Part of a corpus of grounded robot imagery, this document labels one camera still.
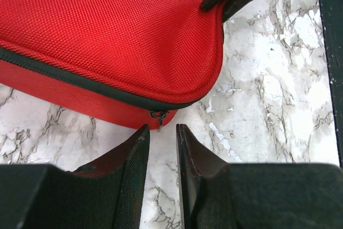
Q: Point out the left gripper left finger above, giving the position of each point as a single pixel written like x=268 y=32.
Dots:
x=108 y=191

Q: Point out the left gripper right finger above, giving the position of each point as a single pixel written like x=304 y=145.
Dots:
x=205 y=198

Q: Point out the red black medicine case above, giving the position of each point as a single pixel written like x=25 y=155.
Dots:
x=128 y=62

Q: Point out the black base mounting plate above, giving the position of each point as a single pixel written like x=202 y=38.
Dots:
x=331 y=16

